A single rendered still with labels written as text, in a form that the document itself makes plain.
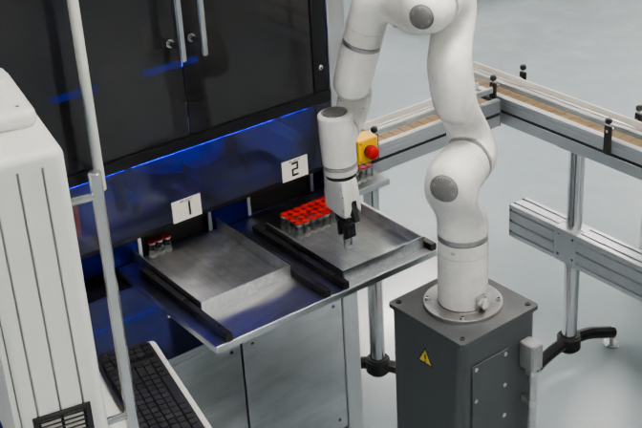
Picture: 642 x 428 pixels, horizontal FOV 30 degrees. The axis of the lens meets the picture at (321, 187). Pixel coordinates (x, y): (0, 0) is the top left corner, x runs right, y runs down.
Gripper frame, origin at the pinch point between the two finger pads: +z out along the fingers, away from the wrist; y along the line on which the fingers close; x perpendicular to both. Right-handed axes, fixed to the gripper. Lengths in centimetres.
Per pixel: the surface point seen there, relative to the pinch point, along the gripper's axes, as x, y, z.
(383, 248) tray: 12.3, -3.7, 12.6
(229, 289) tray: -31.6, -3.7, 7.0
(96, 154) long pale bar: -52, -20, -30
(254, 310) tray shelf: -28.8, 3.1, 10.6
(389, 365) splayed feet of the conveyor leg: 38, -51, 90
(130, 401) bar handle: -71, 32, -1
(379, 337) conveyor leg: 37, -52, 79
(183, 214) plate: -30.4, -29.7, -2.1
